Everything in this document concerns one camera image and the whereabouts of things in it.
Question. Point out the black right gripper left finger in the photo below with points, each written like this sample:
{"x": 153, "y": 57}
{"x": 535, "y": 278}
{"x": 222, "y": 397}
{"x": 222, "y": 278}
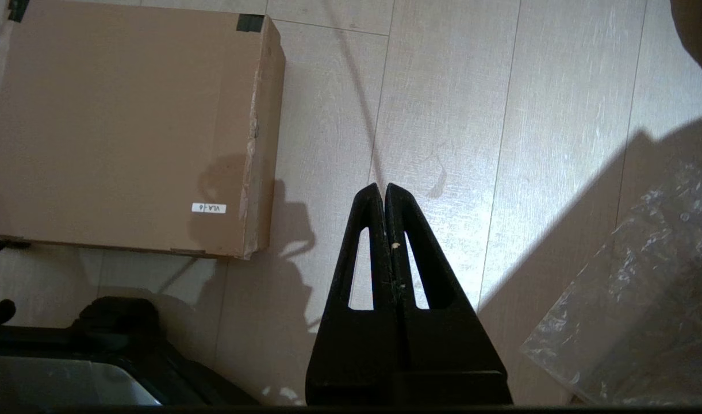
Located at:
{"x": 350, "y": 356}

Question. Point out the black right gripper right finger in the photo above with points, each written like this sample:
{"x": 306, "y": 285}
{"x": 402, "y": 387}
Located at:
{"x": 448, "y": 356}

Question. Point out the brown cardboard box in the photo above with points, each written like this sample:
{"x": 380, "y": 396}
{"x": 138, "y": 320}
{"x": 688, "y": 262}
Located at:
{"x": 115, "y": 126}

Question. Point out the black robot base chassis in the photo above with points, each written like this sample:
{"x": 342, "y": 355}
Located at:
{"x": 98, "y": 362}

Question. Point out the clear crinkled plastic sheet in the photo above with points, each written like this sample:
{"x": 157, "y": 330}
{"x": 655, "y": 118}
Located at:
{"x": 644, "y": 310}

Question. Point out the round dark stool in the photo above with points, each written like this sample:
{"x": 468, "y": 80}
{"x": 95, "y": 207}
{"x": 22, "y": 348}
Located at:
{"x": 701, "y": 34}

